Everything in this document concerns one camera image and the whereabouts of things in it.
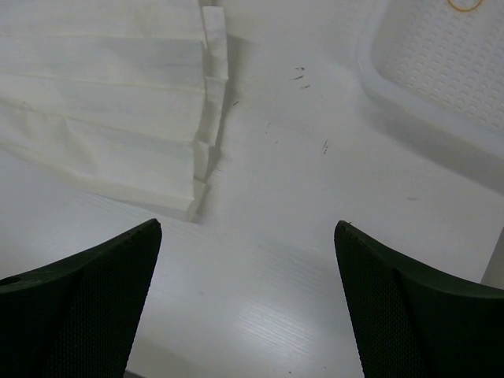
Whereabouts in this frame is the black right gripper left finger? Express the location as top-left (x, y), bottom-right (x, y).
top-left (1, 219), bottom-right (161, 377)

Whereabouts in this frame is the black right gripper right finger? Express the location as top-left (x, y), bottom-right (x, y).
top-left (334, 220), bottom-right (503, 377)

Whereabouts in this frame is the white pleated skirt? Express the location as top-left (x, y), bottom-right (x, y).
top-left (1, 1), bottom-right (228, 221)

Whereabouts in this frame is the white perforated plastic basket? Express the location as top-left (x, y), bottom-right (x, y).
top-left (356, 1), bottom-right (503, 192)

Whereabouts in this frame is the orange rubber band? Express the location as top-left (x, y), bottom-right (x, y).
top-left (447, 0), bottom-right (483, 13)

